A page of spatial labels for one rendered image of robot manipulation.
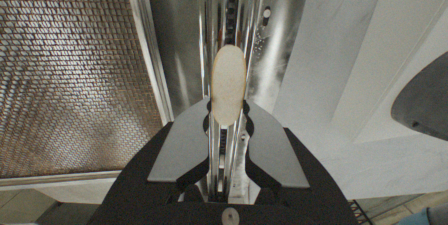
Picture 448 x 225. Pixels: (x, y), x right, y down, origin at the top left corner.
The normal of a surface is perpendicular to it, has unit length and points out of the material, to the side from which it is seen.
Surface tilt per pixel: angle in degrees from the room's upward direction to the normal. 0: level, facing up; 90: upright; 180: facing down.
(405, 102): 87
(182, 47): 0
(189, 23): 0
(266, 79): 0
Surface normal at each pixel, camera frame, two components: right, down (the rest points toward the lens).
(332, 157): -0.03, 0.51
